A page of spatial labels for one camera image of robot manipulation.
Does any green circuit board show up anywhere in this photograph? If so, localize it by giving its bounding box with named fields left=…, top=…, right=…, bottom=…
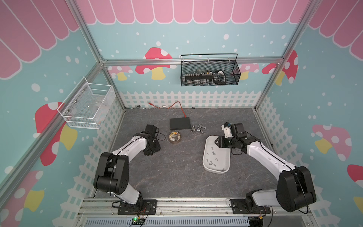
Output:
left=130, top=217, right=146, bottom=227

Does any black device in basket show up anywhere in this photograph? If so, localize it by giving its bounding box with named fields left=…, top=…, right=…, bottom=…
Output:
left=213, top=71, right=226, bottom=85

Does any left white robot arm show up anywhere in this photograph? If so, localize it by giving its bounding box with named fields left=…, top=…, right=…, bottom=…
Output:
left=93, top=124, right=161, bottom=207

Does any black wire wall basket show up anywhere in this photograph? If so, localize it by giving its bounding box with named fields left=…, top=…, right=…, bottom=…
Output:
left=180, top=54, right=241, bottom=87

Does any black flat box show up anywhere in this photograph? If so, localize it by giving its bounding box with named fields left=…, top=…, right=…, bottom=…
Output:
left=170, top=117, right=192, bottom=131

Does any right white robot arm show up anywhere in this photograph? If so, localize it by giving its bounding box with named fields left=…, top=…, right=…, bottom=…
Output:
left=214, top=123, right=317, bottom=212

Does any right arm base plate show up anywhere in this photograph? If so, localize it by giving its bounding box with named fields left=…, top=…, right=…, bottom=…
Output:
left=228, top=198, right=271, bottom=216

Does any white plastic storage box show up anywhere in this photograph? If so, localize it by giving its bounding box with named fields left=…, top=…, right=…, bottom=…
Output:
left=202, top=135, right=231, bottom=174

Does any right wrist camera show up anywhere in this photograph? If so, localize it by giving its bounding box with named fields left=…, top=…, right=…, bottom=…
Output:
left=222, top=123, right=233, bottom=138

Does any red cable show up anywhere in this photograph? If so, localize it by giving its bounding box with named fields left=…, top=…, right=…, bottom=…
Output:
left=148, top=101, right=188, bottom=118

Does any white wire wall basket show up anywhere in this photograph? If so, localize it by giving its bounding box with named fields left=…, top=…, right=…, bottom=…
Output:
left=57, top=78, right=116, bottom=130

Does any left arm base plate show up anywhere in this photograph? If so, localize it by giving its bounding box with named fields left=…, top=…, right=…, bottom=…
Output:
left=117, top=200, right=157, bottom=215

